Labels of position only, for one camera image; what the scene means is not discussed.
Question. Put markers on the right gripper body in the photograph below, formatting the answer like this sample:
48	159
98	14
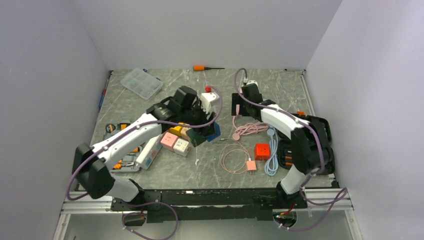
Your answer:
244	105

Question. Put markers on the pink cube socket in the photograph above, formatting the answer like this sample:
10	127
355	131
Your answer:
168	141

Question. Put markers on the white power strip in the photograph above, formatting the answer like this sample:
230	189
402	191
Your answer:
149	153

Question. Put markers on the beige cube socket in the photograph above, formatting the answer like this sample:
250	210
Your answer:
184	133

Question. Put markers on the yellow cube socket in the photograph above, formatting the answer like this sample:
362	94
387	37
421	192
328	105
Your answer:
176	130

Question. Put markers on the clear plastic screw box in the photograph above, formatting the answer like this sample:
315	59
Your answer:
141	83

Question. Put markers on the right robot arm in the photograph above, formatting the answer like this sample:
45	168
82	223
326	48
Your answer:
310	136

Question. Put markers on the pink power strip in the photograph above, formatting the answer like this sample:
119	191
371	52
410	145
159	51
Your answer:
235	109

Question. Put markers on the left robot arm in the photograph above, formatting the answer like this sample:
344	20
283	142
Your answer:
92	164

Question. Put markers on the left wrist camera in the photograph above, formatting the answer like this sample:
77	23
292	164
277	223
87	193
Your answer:
208	99

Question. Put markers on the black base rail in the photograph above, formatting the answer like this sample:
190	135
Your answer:
213	204

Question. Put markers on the white cube socket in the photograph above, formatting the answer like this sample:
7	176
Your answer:
182	147

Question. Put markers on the orange handled screwdriver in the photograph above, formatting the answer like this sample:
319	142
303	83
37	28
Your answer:
200	68

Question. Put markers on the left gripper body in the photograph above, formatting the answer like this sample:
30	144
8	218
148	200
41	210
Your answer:
196	116

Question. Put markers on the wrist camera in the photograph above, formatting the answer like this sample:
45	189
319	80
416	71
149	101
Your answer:
208	99
246	81

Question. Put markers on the pink charger plug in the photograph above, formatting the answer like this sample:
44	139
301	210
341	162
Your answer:
251	166

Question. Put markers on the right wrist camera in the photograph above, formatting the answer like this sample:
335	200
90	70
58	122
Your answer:
246	81

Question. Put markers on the red cube socket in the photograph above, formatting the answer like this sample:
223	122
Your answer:
262	152

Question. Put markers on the blue cube socket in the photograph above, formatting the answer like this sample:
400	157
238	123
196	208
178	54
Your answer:
216	132

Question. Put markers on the grey tool tray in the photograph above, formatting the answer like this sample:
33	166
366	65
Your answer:
126	163

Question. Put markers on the green cube socket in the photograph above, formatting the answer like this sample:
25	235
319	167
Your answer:
195	138

